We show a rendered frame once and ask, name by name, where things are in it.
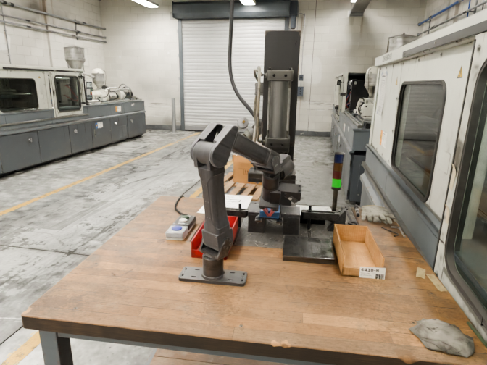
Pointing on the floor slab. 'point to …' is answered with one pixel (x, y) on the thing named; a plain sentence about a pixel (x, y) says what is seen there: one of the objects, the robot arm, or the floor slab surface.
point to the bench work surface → (244, 303)
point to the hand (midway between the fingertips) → (269, 214)
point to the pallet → (242, 187)
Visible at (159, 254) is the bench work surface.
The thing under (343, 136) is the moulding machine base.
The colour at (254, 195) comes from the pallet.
